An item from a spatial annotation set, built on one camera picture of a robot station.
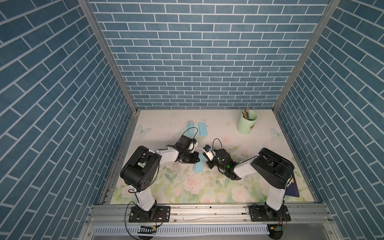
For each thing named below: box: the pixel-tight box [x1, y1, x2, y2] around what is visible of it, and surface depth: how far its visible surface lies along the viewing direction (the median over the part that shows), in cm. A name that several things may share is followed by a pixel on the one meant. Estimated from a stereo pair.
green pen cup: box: [237, 109, 258, 135], surface depth 103 cm
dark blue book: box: [285, 174, 300, 197], surface depth 83 cm
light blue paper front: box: [194, 153, 207, 174], surface depth 91 cm
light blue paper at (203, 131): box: [198, 122, 208, 137], surface depth 110 cm
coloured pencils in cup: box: [242, 106, 250, 120], surface depth 100 cm
